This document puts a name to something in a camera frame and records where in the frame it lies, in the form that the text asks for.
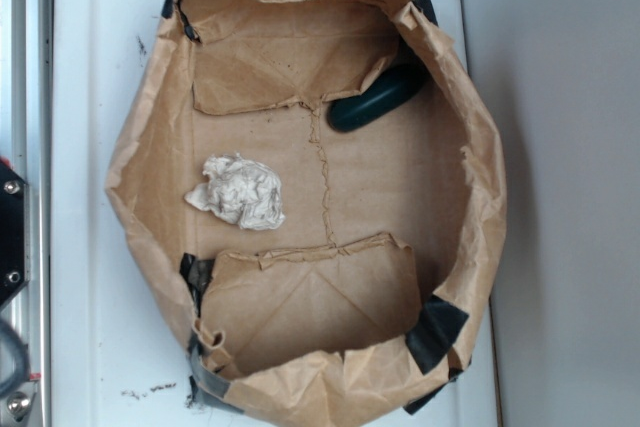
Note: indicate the dark green plastic pickle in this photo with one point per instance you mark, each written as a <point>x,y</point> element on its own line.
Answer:
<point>393,88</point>

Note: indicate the brown paper bag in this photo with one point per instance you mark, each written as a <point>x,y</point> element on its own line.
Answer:
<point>305,325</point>

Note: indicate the crumpled white paper ball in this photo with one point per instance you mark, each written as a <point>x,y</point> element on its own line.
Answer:
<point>240,192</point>

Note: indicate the black tape lower left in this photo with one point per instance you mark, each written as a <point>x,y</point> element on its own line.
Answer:
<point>197,274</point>

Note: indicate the black tape lower right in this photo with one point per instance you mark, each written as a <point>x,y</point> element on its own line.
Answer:
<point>434,334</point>

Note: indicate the black tape upper right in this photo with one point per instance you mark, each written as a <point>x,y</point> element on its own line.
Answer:
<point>427,9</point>

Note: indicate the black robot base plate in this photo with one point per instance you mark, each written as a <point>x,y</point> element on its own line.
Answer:
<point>12,234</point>

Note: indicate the aluminium frame rail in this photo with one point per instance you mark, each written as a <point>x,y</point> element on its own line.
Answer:
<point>26,76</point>

